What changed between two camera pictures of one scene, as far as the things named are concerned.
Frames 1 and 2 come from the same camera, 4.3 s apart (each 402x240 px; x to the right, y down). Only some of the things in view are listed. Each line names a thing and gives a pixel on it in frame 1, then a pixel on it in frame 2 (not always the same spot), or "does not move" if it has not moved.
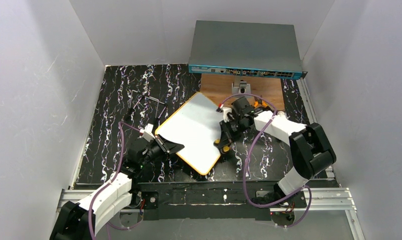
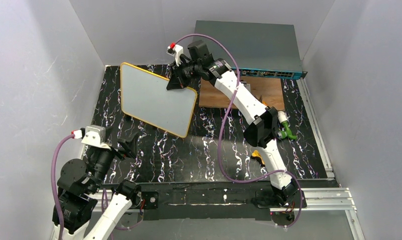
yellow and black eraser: [223, 149] → [255, 155]
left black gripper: [162, 146] → [120, 151]
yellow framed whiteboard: [196, 123] → [145, 95]
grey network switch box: [245, 49] does not move
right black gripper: [230, 122] → [180, 76]
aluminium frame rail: [323, 201] does not move
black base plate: [211, 201] does not move
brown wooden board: [217, 87] does not move
